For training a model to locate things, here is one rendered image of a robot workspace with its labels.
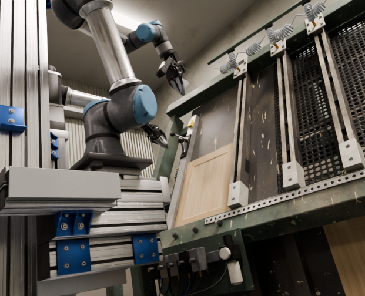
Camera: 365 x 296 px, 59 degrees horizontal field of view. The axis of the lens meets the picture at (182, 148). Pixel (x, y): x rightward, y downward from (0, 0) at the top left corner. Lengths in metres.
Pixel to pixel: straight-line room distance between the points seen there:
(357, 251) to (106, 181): 1.03
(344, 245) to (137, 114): 0.97
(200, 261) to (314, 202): 0.51
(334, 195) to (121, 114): 0.79
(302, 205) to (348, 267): 0.34
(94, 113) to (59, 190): 0.39
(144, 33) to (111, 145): 0.59
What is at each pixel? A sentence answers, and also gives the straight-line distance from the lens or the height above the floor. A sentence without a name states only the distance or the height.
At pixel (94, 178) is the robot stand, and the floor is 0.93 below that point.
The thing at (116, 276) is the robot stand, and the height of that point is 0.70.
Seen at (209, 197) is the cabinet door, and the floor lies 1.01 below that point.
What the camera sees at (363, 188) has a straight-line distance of 1.24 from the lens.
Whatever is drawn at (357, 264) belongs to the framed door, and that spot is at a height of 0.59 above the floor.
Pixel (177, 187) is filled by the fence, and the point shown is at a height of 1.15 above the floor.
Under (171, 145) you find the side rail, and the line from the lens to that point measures 2.36.
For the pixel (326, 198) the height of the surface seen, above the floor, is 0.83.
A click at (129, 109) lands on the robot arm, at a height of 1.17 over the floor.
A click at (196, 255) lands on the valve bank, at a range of 1.40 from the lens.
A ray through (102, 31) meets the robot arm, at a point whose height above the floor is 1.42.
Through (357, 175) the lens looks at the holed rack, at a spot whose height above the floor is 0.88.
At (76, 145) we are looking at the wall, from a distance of 5.06.
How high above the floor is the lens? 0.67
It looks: 21 degrees up
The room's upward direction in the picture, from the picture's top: 11 degrees counter-clockwise
